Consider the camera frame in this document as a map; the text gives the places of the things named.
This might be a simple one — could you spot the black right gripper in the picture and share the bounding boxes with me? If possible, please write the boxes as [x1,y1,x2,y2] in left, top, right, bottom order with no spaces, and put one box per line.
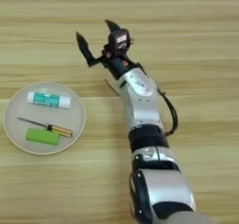
[76,19,142,80]

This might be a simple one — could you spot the green white glue stick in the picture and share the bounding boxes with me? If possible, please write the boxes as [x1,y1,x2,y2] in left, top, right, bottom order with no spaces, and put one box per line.
[26,91,72,110]

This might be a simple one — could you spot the small black box white label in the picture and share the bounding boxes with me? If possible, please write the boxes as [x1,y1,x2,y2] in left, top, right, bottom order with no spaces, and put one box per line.
[107,28,133,53]

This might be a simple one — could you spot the round beige plate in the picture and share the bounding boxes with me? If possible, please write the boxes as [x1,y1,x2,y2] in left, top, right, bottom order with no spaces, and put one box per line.
[3,81,87,156]

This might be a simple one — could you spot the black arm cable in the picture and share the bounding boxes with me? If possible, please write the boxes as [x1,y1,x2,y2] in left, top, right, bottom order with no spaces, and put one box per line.
[156,88,179,137]

